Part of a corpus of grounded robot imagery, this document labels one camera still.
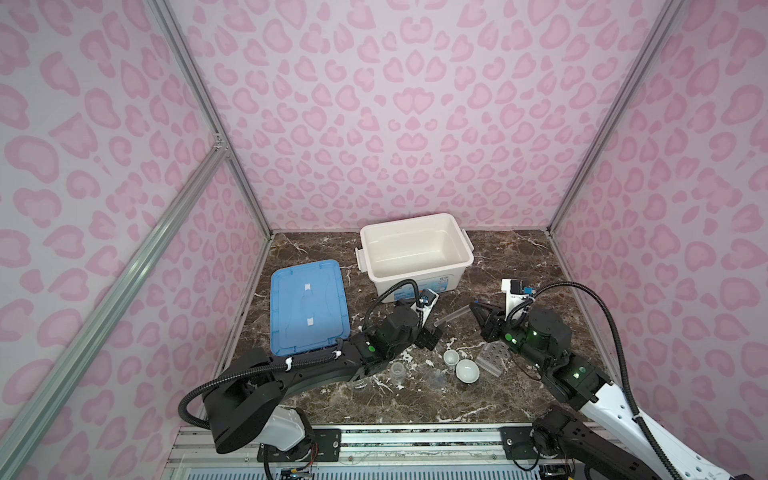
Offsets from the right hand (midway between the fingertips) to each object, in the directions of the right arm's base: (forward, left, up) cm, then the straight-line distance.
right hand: (472, 304), depth 70 cm
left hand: (+4, +9, -8) cm, 12 cm away
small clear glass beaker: (-10, +18, -18) cm, 27 cm away
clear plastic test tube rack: (-4, -9, -22) cm, 25 cm away
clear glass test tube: (+1, +4, -7) cm, 8 cm away
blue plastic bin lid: (+12, +48, -24) cm, 55 cm away
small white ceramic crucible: (-4, +2, -23) cm, 24 cm away
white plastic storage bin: (+35, +6, -22) cm, 42 cm away
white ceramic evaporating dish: (-7, -2, -24) cm, 25 cm away
